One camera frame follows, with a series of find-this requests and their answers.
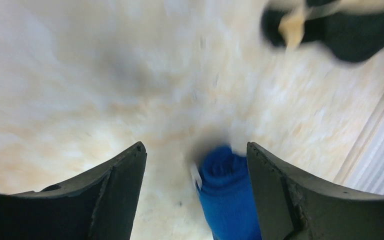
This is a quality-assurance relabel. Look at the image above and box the white plastic basket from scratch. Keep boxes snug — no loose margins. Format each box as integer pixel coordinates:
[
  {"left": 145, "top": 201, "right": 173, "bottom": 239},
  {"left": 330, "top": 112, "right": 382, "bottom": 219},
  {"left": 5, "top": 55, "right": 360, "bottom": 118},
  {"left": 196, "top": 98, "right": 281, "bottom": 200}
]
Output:
[{"left": 334, "top": 93, "right": 384, "bottom": 195}]

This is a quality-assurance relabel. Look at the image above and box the dark blue towel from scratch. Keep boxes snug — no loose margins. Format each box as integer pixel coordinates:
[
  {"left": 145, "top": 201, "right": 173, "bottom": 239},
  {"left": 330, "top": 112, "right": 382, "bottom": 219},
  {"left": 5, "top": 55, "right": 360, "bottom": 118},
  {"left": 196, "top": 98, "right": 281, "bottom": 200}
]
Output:
[{"left": 190, "top": 145, "right": 262, "bottom": 240}]

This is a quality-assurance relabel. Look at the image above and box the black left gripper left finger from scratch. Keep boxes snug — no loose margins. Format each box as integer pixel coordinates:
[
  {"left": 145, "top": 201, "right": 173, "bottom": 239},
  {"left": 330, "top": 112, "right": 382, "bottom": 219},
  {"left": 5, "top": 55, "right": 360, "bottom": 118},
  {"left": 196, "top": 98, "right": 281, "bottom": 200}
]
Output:
[{"left": 0, "top": 142, "right": 147, "bottom": 240}]

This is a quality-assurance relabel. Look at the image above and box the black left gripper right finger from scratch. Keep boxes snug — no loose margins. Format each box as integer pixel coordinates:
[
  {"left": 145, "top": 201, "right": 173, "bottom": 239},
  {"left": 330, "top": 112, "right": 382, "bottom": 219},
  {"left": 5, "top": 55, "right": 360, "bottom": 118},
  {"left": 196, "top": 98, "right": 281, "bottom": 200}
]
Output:
[{"left": 246, "top": 142, "right": 384, "bottom": 240}]

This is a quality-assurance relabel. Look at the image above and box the black floral plush blanket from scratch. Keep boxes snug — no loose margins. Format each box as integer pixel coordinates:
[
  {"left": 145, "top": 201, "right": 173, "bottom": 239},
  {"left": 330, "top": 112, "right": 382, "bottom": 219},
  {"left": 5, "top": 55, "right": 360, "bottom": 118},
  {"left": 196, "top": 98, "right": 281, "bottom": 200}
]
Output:
[{"left": 260, "top": 0, "right": 384, "bottom": 63}]

